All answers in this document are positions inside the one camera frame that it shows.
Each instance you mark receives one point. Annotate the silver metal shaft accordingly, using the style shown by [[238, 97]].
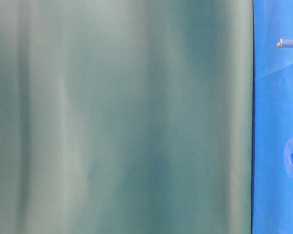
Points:
[[286, 43]]

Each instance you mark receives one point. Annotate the blurred grey-green foreground panel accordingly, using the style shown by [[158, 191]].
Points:
[[126, 116]]

